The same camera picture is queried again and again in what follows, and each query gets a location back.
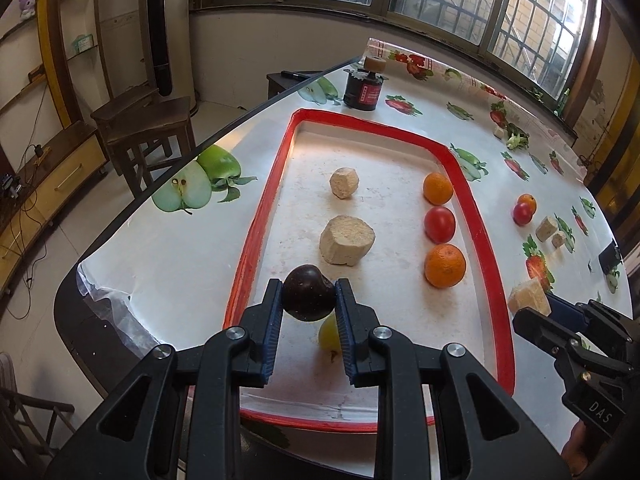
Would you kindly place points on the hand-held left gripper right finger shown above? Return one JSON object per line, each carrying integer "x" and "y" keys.
{"x": 345, "y": 330}

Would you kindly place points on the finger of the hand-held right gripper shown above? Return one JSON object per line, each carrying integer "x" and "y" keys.
{"x": 562, "y": 307}
{"x": 537, "y": 327}

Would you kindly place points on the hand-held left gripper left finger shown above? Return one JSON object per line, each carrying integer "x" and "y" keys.
{"x": 272, "y": 330}

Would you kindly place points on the dark purple plum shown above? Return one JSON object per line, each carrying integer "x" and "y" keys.
{"x": 307, "y": 292}

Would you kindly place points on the red rimmed white tray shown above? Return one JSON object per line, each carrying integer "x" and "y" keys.
{"x": 400, "y": 310}

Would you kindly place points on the large round beige cork block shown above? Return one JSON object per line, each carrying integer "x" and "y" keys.
{"x": 347, "y": 240}

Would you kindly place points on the orange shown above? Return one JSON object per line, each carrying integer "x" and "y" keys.
{"x": 445, "y": 265}
{"x": 438, "y": 188}
{"x": 529, "y": 200}

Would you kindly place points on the red plum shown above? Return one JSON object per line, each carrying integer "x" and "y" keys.
{"x": 440, "y": 224}
{"x": 521, "y": 215}

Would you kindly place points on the wide beige cork block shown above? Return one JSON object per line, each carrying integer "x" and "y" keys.
{"x": 345, "y": 183}

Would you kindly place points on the person's right hand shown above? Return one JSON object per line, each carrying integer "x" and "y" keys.
{"x": 577, "y": 452}

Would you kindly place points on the small beige cork block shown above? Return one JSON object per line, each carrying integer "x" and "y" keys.
{"x": 559, "y": 240}

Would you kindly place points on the black cup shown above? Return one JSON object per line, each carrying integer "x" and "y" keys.
{"x": 610, "y": 257}

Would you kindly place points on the tall beige cork cylinder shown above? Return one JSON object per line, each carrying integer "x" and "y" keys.
{"x": 546, "y": 227}

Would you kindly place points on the green leafy vegetable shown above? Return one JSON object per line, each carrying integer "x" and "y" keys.
{"x": 517, "y": 140}

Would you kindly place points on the green bottle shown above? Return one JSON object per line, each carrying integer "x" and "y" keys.
{"x": 565, "y": 101}

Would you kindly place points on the dark wooden stool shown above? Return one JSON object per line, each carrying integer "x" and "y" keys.
{"x": 150, "y": 132}
{"x": 122, "y": 105}

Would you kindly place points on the dark small side table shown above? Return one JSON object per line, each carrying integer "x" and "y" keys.
{"x": 277, "y": 87}

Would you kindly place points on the black pen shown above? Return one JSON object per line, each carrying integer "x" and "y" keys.
{"x": 295, "y": 74}

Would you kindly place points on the wooden chair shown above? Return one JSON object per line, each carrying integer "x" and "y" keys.
{"x": 25, "y": 420}

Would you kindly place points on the yellow low cabinet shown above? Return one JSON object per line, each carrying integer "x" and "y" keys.
{"x": 55, "y": 180}

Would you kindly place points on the black tall column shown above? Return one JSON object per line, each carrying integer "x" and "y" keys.
{"x": 160, "y": 25}

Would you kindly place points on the green and white box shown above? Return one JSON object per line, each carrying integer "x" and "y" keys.
{"x": 82, "y": 43}

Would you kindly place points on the purple plush toy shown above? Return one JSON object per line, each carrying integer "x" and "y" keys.
{"x": 27, "y": 2}

